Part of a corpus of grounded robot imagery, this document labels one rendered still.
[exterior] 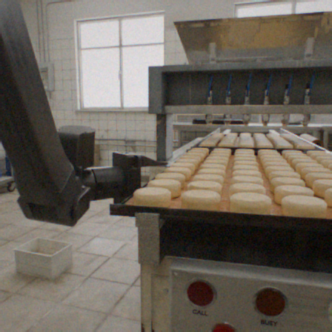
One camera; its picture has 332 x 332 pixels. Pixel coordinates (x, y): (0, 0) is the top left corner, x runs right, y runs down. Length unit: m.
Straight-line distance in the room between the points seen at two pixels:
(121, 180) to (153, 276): 0.18
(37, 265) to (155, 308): 1.80
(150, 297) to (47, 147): 0.24
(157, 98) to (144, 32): 3.81
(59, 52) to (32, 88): 5.07
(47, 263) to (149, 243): 1.81
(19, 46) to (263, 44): 0.92
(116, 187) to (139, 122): 4.17
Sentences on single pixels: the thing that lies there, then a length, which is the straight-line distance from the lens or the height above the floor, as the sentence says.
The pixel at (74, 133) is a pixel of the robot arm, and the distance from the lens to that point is 0.50.
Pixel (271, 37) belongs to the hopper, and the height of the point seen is 1.26.
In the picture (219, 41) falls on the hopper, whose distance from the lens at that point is 1.16.
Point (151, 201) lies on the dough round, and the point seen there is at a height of 0.92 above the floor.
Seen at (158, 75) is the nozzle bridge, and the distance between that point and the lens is 1.12.
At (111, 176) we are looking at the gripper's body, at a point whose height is 0.92.
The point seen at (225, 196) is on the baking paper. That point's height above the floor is 0.90.
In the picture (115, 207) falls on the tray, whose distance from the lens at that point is 0.41.
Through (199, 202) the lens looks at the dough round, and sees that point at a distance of 0.40.
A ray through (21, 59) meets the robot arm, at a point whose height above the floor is 1.07.
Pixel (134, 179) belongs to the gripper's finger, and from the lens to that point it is 0.56.
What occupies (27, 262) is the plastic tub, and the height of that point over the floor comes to 0.09.
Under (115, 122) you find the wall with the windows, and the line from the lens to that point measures 4.88.
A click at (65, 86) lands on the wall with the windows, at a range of 5.32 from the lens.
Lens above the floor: 1.03
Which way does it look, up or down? 9 degrees down
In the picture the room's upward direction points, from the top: straight up
